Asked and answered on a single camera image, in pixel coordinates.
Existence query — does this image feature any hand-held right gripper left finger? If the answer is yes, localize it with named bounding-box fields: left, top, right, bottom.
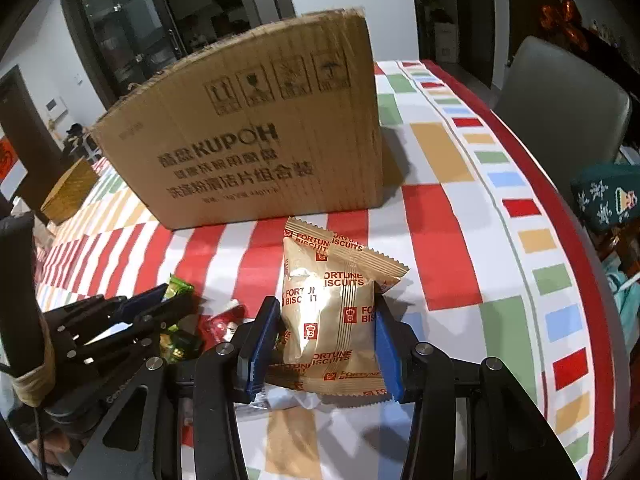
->
left=67, top=296, right=282, bottom=480

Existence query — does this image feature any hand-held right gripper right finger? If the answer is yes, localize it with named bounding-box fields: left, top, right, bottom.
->
left=372, top=297, right=596, bottom=480

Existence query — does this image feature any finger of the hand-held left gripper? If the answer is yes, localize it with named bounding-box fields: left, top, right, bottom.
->
left=134, top=292, right=196, bottom=348
left=111, top=284, right=169, bottom=324

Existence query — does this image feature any green gold candy packet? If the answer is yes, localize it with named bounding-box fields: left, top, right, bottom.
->
left=167, top=274, right=195, bottom=297

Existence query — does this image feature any gold biscuit packet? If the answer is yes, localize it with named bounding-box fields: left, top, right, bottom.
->
left=265, top=216, right=410, bottom=403

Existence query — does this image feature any brown cardboard box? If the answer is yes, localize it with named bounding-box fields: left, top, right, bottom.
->
left=90, top=7, right=383, bottom=231

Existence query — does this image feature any green foil candy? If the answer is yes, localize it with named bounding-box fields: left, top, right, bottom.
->
left=160, top=332, right=202, bottom=363

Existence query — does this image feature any red candy packet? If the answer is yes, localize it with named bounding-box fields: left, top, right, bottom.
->
left=202, top=305, right=246, bottom=343

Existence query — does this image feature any woven straw box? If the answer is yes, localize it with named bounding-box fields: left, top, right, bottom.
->
left=40, top=157, right=101, bottom=226

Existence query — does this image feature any dark brown door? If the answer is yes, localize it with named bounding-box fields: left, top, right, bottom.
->
left=0, top=67, right=66, bottom=211

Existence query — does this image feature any colourful checked tablecloth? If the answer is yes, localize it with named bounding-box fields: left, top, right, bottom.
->
left=35, top=59, right=618, bottom=480

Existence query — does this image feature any teal cloth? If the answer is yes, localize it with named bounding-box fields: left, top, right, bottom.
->
left=602, top=255, right=640, bottom=331

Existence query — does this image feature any green patterned pillow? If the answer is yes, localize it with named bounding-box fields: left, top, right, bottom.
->
left=570, top=162, right=640, bottom=236

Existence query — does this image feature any glass sliding door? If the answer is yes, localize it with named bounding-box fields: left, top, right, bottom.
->
left=60, top=0, right=296, bottom=106

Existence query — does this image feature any grey dining chair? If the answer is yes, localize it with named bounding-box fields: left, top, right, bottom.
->
left=492, top=35, right=632, bottom=201

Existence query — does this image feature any red foil balloon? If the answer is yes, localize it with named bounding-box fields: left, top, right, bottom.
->
left=540, top=0, right=588, bottom=51

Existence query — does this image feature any red wall poster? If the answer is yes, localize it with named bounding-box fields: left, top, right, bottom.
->
left=0, top=135, right=28, bottom=191

